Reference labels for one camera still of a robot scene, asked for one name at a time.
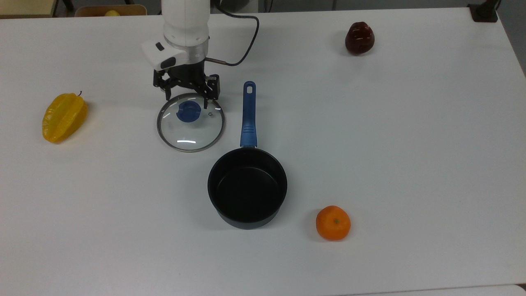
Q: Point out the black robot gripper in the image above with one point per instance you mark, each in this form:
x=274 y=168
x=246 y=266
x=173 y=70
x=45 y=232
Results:
x=187 y=76

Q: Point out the glass lid with blue knob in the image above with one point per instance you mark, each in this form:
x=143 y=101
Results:
x=190 y=117

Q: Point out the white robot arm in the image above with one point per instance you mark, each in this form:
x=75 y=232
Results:
x=185 y=24

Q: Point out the small yellow fruit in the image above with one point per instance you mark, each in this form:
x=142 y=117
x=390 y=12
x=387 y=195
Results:
x=111 y=13

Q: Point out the yellow starfruit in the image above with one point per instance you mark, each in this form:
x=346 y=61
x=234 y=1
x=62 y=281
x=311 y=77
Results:
x=63 y=118

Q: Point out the light wooden box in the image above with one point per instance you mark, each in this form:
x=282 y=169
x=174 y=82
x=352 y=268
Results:
x=88 y=11

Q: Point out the dark red apple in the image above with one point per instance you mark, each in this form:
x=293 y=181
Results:
x=359 y=38

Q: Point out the beige wooden furniture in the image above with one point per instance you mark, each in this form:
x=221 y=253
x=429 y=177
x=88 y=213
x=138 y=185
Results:
x=24 y=7

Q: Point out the orange mandarin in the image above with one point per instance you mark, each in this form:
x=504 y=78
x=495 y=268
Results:
x=333 y=223

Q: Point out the black table clamp mount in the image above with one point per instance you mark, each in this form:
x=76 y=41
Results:
x=483 y=12

